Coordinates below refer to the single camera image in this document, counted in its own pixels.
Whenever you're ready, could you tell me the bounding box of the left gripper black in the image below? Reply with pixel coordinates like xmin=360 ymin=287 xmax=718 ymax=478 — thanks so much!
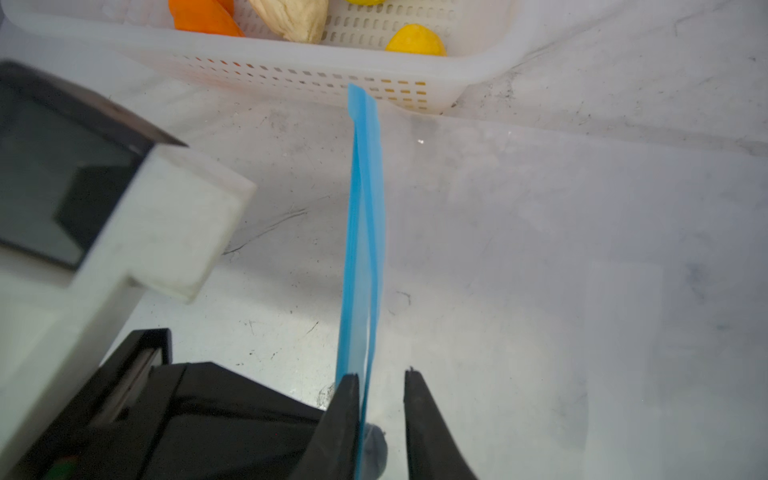
xmin=17 ymin=328 xmax=323 ymax=479

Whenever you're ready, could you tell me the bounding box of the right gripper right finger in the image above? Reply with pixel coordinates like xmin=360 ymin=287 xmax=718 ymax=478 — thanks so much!
xmin=404 ymin=369 xmax=477 ymax=480

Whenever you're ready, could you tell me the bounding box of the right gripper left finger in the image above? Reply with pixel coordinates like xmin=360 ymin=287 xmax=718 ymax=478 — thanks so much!
xmin=289 ymin=374 xmax=360 ymax=480

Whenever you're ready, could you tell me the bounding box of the clear zip top bag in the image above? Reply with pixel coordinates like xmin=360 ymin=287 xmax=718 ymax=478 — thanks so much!
xmin=337 ymin=86 xmax=767 ymax=479

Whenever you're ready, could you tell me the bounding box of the orange piece front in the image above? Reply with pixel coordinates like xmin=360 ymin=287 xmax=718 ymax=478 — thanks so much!
xmin=168 ymin=0 xmax=245 ymax=37

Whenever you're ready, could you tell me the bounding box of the small yellow food piece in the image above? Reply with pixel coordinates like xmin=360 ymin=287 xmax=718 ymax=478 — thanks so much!
xmin=385 ymin=24 xmax=447 ymax=57

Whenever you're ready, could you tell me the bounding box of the white plastic perforated basket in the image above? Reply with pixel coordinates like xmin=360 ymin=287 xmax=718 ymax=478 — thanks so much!
xmin=2 ymin=1 xmax=538 ymax=114

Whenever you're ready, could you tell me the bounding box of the cream white garlic bulb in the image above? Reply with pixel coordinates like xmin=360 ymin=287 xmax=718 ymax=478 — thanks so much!
xmin=249 ymin=0 xmax=329 ymax=44

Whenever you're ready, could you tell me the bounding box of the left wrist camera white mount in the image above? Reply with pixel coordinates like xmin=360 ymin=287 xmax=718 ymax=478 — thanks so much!
xmin=0 ymin=58 xmax=258 ymax=475

